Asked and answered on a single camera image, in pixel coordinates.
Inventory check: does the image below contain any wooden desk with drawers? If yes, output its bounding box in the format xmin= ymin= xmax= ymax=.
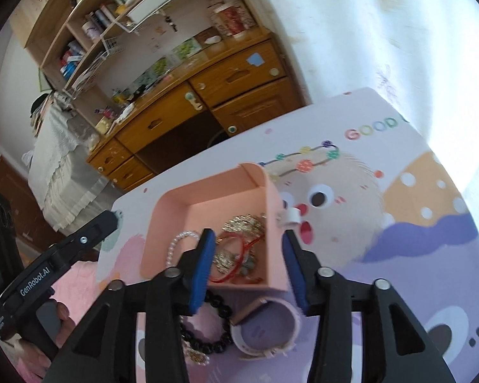
xmin=85 ymin=28 xmax=309 ymax=192

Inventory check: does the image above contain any pink square jewelry box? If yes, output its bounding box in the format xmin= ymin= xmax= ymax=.
xmin=141 ymin=162 xmax=293 ymax=292

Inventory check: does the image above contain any white pearl bracelet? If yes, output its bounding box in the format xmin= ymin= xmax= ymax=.
xmin=165 ymin=229 xmax=203 ymax=269

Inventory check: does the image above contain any black bead bracelet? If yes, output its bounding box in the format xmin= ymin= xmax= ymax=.
xmin=179 ymin=289 xmax=234 ymax=354

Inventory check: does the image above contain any white ring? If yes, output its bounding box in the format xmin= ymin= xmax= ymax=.
xmin=280 ymin=207 xmax=305 ymax=231

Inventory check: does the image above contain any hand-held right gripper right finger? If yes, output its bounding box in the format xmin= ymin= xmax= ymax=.
xmin=281 ymin=229 xmax=458 ymax=383

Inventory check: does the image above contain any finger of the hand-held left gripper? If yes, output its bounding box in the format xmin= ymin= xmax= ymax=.
xmin=59 ymin=210 xmax=119 ymax=267

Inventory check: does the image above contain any small pearl gold bracelet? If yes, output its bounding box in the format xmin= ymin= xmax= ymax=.
xmin=183 ymin=345 xmax=211 ymax=366

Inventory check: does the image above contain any wooden shelf unit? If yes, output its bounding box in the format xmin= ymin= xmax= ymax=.
xmin=9 ymin=0 xmax=266 ymax=128

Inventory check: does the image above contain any white plastic basket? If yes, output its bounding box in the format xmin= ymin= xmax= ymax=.
xmin=125 ymin=0 xmax=209 ymax=33

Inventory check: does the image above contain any pink fuzzy blanket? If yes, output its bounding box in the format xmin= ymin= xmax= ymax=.
xmin=8 ymin=261 xmax=146 ymax=383

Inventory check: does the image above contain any red string bracelet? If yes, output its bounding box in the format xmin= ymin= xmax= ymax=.
xmin=209 ymin=230 xmax=265 ymax=285

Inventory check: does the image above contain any white wire rack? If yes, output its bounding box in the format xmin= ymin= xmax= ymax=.
xmin=62 ymin=36 xmax=125 ymax=101

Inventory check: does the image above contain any grey ruffled bed cover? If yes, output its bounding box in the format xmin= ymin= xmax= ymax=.
xmin=27 ymin=92 xmax=117 ymax=233

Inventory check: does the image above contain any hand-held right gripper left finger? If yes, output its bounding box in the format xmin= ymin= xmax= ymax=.
xmin=44 ymin=229 xmax=217 ymax=383

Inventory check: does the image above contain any red and white container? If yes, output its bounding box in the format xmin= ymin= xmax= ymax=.
xmin=211 ymin=1 xmax=257 ymax=39

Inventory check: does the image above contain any gold chain bracelet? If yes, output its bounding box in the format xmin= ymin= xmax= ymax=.
xmin=223 ymin=214 xmax=267 ymax=235

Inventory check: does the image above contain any black hat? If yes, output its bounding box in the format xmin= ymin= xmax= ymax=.
xmin=29 ymin=93 xmax=53 ymax=117

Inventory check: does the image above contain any cartoon printed table mat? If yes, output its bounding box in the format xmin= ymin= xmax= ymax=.
xmin=95 ymin=86 xmax=479 ymax=383

